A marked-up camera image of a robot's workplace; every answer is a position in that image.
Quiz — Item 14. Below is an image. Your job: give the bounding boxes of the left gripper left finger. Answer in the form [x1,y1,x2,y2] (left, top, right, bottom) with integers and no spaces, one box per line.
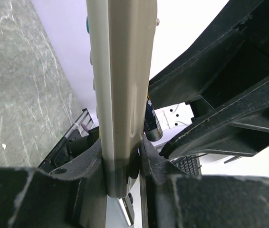
[0,141,107,228]

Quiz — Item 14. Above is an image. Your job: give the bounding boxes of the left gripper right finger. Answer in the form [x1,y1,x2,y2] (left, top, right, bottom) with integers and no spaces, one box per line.
[140,138,269,228]

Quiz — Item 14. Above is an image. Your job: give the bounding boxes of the white remote control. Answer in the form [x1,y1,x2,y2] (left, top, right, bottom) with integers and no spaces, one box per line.
[86,0,157,198]

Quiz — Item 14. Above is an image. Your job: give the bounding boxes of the black keyboard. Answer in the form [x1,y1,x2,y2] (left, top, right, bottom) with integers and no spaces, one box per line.
[171,155,202,175]

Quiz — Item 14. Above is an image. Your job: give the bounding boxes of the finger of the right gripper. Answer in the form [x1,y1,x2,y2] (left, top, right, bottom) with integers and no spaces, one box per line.
[148,0,269,109]
[160,76,269,159]

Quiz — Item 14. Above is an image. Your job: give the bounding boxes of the black battery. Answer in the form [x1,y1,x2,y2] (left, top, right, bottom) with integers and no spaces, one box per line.
[144,95,163,142]

